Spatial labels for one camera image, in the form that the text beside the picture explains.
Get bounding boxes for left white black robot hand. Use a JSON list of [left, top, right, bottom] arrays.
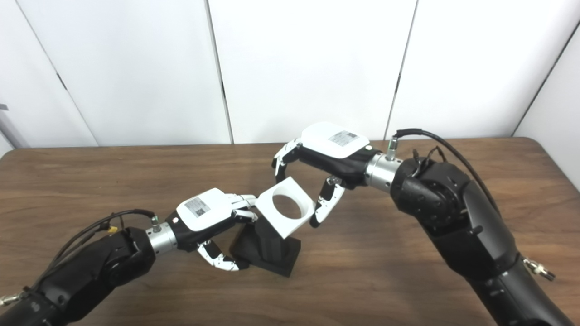
[[165, 187, 259, 272]]

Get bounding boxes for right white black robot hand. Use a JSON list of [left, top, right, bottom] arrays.
[[272, 121, 381, 228]]

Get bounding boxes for white square piece with hole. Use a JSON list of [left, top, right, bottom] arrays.
[[255, 177, 317, 239]]

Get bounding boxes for black peg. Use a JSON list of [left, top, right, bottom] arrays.
[[229, 216, 302, 278]]

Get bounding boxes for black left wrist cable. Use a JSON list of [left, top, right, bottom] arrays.
[[0, 209, 162, 308]]

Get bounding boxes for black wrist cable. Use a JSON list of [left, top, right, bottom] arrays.
[[0, 209, 162, 308], [385, 128, 556, 282]]

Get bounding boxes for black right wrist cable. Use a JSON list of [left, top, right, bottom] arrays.
[[385, 128, 556, 282]]

